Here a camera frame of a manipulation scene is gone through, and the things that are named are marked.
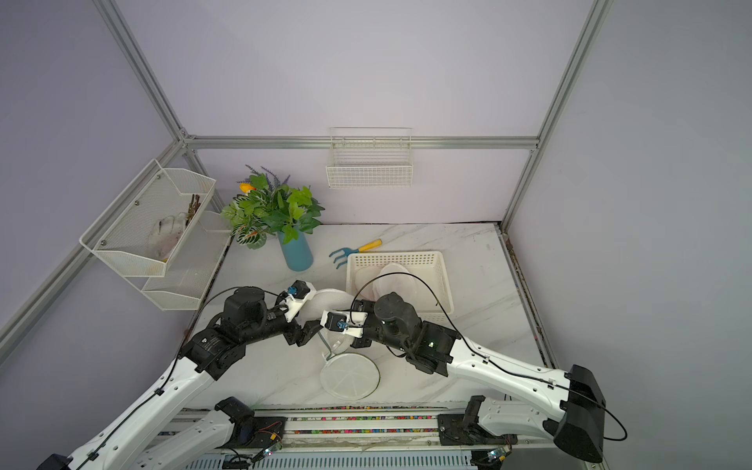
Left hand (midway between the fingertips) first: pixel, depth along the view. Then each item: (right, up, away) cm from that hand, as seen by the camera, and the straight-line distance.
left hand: (315, 312), depth 73 cm
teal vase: (-14, +15, +32) cm, 38 cm away
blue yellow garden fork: (+3, +16, +38) cm, 41 cm away
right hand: (+7, +1, -5) cm, 9 cm away
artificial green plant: (-16, +29, +9) cm, 34 cm away
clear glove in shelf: (-42, +21, +5) cm, 47 cm away
